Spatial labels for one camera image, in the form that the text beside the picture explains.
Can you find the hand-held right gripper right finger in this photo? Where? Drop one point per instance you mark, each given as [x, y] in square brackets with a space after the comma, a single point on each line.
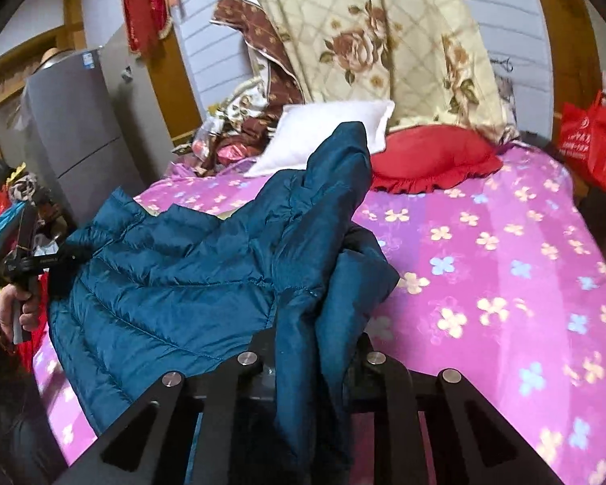
[378, 370]

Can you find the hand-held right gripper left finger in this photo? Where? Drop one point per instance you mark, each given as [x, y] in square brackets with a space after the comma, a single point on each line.
[252, 363]

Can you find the teal down jacket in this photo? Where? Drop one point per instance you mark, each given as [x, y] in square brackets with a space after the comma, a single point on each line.
[182, 273]

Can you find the person's left hand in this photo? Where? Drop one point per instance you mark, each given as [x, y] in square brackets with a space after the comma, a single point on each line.
[29, 313]

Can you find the teal bag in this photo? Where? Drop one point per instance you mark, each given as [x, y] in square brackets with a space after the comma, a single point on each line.
[0, 237]

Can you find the grey refrigerator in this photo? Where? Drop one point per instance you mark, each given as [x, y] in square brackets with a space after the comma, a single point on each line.
[70, 126]

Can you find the pink floral bedsheet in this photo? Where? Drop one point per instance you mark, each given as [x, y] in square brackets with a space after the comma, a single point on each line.
[485, 273]

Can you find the person's dark clothing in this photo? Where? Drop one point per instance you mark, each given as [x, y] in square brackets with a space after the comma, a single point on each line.
[15, 414]

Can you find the wooden cabinet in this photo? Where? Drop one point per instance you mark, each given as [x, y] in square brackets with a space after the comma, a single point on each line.
[10, 86]

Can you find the red ruffled pillow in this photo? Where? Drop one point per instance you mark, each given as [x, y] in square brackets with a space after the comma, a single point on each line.
[429, 156]

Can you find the white pillow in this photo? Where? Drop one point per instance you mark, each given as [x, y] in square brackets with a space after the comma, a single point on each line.
[313, 131]

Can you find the brown floral blanket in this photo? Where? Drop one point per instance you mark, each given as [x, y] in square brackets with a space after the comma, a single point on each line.
[277, 86]

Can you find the red hanging decoration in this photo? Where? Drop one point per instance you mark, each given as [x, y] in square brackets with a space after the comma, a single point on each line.
[144, 5]

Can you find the red shopping bag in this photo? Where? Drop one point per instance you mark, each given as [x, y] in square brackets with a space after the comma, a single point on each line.
[591, 141]

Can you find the cream floral blanket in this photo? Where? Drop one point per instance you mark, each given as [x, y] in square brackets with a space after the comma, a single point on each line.
[358, 20]

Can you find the wooden door frame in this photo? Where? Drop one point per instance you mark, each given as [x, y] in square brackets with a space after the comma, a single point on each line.
[565, 35]

